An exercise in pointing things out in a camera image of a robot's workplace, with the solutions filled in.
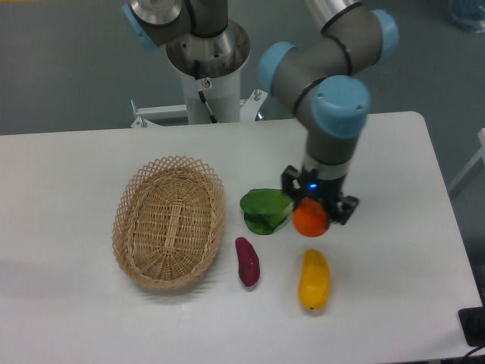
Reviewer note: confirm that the blue bag in corner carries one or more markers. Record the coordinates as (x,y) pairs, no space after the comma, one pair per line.
(468,14)

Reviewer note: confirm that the yellow mango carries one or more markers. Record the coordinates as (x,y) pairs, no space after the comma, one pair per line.
(314,282)

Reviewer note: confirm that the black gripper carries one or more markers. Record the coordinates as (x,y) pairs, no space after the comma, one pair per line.
(298,185)

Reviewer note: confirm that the woven wicker basket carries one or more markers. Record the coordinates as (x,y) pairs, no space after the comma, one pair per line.
(169,223)

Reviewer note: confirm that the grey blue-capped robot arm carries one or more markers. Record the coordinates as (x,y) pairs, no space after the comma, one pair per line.
(316,85)

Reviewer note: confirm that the green bok choy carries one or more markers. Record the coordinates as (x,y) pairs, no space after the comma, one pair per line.
(264,210)

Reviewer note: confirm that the black device at table edge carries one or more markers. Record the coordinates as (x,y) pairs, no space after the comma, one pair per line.
(472,322)

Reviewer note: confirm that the purple sweet potato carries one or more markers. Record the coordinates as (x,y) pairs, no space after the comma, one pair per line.
(249,266)

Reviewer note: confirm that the orange fruit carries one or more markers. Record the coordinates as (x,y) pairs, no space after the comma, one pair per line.
(310,219)

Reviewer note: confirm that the white frame at right edge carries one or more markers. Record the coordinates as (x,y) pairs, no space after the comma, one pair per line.
(470,170)

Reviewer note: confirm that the white pedestal base frame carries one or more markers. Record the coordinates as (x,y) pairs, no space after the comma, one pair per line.
(176,115)

